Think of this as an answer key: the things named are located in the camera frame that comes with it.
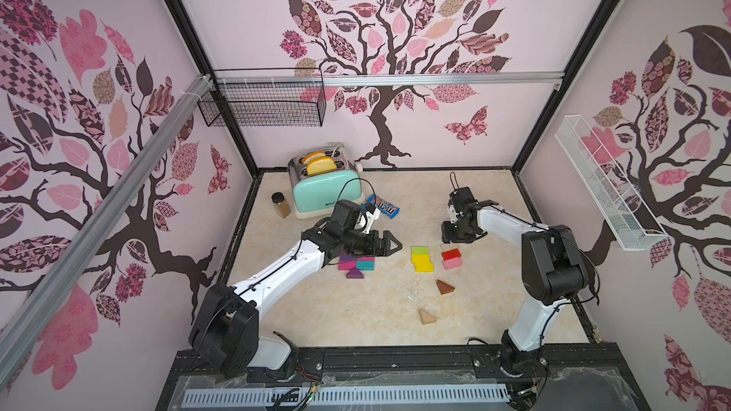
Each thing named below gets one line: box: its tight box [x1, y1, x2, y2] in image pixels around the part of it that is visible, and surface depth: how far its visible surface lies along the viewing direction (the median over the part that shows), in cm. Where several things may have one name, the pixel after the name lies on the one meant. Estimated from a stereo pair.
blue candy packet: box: [367, 194, 401, 219], surface depth 109 cm
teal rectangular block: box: [355, 260, 376, 271], surface depth 94 cm
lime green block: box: [410, 246, 430, 255], surface depth 97 cm
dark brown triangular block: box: [435, 278, 455, 295], surface depth 88 cm
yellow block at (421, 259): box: [411, 254, 432, 264], surface depth 96 cm
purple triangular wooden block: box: [346, 267, 365, 279], surface depth 92 cm
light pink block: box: [442, 257, 463, 271], surface depth 94 cm
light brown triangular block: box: [418, 308, 437, 325], surface depth 83 cm
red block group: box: [441, 248, 462, 261], surface depth 96 cm
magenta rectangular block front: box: [337, 260, 356, 271], surface depth 94 cm
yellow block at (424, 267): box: [414, 261, 435, 274], surface depth 93 cm
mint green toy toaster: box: [287, 141, 365, 219], surface depth 98 cm
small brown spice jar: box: [271, 191, 292, 219], surface depth 102 cm
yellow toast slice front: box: [306, 156, 338, 177], surface depth 97 cm
